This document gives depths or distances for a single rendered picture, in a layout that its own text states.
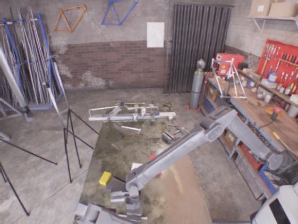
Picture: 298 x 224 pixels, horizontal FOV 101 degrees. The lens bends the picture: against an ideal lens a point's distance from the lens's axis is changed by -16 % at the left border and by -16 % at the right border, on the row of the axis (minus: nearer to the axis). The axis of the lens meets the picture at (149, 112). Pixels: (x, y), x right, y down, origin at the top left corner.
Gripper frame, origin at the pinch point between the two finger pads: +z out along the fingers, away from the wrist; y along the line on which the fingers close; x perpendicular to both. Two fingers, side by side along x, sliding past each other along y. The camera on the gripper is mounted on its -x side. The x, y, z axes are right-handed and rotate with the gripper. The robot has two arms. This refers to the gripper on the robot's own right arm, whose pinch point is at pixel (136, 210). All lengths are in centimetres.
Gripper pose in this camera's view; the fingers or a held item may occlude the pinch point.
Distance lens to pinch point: 84.5
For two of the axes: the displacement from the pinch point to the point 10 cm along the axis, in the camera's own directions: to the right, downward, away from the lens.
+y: -0.9, 5.5, -8.3
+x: 10.0, 0.5, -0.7
